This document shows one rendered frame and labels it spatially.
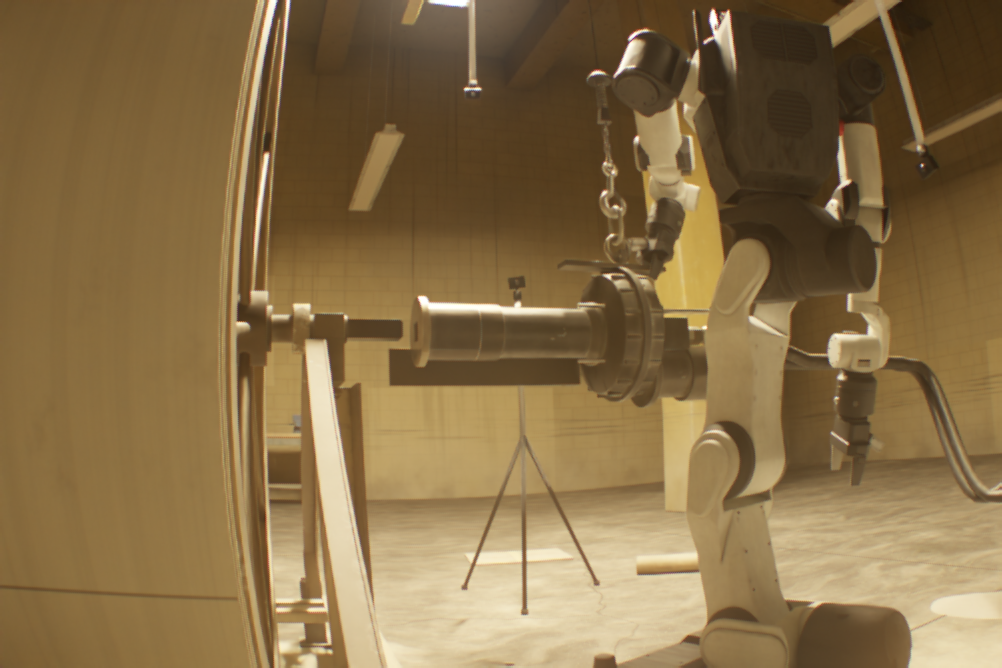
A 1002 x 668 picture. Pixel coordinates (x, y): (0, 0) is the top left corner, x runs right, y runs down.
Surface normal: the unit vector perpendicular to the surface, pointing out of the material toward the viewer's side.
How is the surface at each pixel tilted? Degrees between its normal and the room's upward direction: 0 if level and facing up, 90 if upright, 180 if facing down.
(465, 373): 90
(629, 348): 109
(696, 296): 90
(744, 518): 75
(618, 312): 85
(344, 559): 35
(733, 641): 90
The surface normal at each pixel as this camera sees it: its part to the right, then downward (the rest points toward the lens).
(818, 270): -0.77, 0.34
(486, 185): 0.31, -0.16
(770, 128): -0.04, 0.19
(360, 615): 0.15, -0.90
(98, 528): 0.31, 0.21
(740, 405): -0.82, -0.06
